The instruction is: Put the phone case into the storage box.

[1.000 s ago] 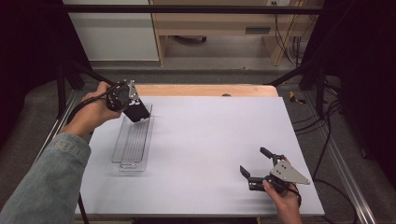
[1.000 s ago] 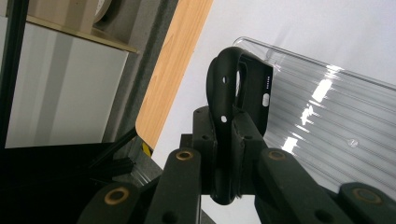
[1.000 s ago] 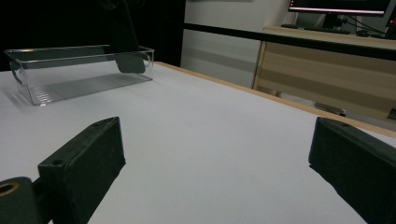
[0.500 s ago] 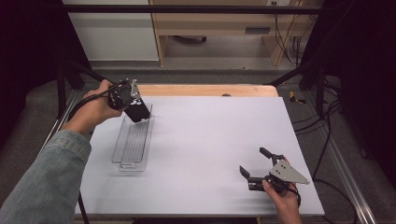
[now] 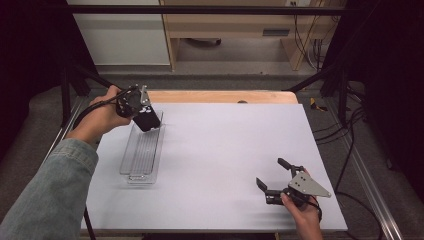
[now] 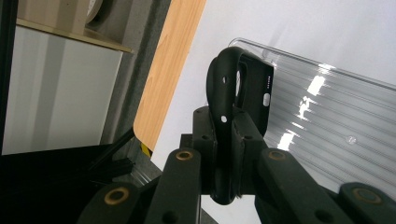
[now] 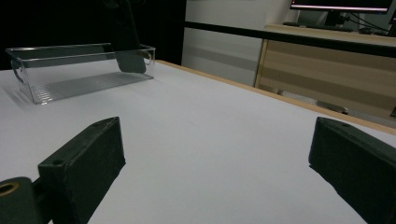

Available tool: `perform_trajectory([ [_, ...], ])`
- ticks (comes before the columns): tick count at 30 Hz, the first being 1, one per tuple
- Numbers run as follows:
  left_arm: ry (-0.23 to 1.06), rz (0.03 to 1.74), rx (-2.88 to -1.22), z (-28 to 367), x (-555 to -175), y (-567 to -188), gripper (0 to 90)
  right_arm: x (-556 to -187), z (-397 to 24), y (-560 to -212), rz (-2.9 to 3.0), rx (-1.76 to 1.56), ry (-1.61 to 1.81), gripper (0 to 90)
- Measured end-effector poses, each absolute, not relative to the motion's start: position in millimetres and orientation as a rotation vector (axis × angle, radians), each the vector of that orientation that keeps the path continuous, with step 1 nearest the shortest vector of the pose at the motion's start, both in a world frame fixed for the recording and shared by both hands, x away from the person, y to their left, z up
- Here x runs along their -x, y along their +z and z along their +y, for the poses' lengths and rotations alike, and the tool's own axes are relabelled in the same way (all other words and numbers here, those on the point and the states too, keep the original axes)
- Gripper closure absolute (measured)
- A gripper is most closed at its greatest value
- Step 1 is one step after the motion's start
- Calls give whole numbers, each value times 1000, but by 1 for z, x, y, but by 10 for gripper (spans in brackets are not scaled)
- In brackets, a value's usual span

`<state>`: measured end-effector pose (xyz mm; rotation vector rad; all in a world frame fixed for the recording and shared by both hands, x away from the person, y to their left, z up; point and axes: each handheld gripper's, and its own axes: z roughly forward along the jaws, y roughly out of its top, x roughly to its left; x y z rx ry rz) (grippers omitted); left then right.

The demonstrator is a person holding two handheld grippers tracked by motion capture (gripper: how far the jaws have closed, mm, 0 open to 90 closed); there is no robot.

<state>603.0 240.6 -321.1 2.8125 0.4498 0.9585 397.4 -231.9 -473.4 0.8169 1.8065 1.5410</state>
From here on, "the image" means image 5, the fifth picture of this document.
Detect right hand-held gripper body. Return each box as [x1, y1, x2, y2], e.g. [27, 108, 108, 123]
[265, 164, 332, 208]

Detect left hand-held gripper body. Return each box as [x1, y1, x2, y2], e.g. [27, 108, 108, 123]
[115, 84, 152, 118]

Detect clear plastic packaging tray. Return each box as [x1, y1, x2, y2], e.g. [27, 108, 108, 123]
[118, 109, 167, 185]

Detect person's right hand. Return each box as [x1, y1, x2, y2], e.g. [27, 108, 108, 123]
[280, 168, 325, 240]

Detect person's left hand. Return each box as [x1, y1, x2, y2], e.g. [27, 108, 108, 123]
[65, 84, 133, 146]

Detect white table board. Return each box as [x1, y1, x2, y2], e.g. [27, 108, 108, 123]
[80, 102, 349, 233]

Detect black metal stand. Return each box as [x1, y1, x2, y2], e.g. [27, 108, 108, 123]
[60, 62, 116, 128]
[282, 64, 352, 128]

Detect white cabinet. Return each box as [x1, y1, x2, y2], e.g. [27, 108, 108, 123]
[66, 0, 171, 66]

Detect yellow black tape marker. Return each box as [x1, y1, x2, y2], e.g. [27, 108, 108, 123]
[309, 97, 329, 113]

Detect wooden table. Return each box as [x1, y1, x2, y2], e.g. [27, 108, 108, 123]
[146, 89, 299, 105]

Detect black curtain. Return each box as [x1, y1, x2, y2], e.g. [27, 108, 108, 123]
[321, 0, 424, 194]
[0, 0, 99, 158]

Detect light wooden desk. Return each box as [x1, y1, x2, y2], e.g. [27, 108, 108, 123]
[159, 0, 344, 72]

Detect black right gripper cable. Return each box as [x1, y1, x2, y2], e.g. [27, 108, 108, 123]
[308, 190, 386, 240]

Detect aluminium floor rail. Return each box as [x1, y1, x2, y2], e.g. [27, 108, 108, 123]
[323, 99, 405, 240]
[39, 96, 85, 168]

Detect black floor cable bundle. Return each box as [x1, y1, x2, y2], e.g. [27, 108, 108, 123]
[313, 84, 368, 193]

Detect black horizontal frame bar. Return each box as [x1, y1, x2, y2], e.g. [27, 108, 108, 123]
[64, 4, 349, 16]

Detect hanging desk cables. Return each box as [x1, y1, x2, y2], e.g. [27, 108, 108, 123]
[289, 0, 338, 72]

